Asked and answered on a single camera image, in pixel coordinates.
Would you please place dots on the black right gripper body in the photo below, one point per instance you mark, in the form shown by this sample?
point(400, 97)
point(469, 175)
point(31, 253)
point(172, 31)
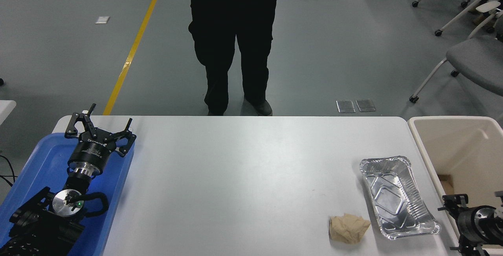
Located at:
point(469, 226)

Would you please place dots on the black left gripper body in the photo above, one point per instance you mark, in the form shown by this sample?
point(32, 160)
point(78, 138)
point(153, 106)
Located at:
point(92, 152)

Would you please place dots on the silver foil tray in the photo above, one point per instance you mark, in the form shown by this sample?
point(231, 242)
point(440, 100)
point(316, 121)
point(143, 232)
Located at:
point(397, 201)

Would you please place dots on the blue plastic tray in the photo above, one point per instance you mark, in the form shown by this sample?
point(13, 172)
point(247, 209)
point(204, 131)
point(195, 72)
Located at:
point(47, 158)

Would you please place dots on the large pale bin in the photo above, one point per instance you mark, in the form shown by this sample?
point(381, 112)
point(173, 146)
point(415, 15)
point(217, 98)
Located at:
point(459, 146)

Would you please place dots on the small white side table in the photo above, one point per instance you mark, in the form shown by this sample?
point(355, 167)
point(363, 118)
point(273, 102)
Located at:
point(6, 108)

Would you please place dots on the yellow floor tape line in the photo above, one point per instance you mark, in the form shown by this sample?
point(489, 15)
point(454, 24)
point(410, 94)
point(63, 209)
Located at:
point(133, 48)

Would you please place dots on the crumpled tan paper ball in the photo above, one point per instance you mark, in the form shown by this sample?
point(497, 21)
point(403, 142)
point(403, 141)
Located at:
point(347, 228)

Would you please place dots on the metal floor outlet cover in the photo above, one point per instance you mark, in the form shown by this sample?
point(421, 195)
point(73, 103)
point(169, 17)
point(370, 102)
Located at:
point(365, 105)
point(346, 106)

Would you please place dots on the grey seat office chair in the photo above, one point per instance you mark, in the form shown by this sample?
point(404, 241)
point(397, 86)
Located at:
point(477, 61)

